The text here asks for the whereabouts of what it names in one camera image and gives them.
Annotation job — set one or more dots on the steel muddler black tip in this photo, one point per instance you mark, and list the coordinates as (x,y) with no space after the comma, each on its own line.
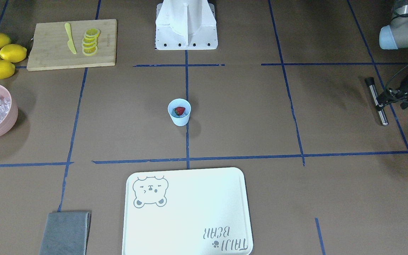
(370,83)

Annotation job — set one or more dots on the red strawberry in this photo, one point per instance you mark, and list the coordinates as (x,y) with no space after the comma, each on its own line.
(179,111)

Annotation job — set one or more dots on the light blue plastic cup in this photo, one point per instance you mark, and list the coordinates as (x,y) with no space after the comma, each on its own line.
(181,120)

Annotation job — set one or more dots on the cream bear tray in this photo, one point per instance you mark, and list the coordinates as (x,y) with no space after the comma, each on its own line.
(187,212)

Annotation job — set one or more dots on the white pillar with base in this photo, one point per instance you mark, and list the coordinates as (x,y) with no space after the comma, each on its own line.
(185,25)

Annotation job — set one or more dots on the lemon slices row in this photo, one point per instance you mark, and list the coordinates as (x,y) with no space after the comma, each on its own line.
(89,43)

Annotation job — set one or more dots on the bamboo cutting board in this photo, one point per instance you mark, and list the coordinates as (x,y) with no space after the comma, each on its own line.
(50,50)

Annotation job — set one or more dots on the yellow plastic knife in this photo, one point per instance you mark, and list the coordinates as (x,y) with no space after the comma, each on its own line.
(70,42)

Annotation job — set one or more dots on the grey folded cloth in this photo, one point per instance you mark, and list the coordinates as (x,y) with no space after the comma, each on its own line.
(66,233)

